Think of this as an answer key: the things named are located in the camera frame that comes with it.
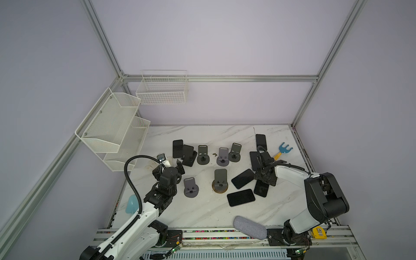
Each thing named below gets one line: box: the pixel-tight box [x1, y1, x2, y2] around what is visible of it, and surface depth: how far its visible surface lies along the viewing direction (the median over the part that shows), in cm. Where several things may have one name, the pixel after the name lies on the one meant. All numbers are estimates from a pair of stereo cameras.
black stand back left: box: [182, 144, 198, 167], surface depth 98 cm
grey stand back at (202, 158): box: [197, 144, 210, 166], surface depth 100 cm
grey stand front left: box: [183, 177, 199, 198], surface depth 85 cm
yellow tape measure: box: [311, 225, 328, 239], surface depth 76 cm
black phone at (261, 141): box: [255, 133, 268, 152], surface depth 114 cm
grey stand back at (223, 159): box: [216, 147, 230, 167], surface depth 98 cm
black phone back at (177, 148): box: [172, 139, 184, 159], surface depth 110 cm
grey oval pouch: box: [232, 215, 268, 240], surface depth 76 cm
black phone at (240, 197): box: [226, 189, 256, 207], surface depth 88 cm
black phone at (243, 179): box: [231, 168, 256, 190], surface depth 95 cm
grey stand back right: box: [228, 142, 242, 162], surface depth 100 cm
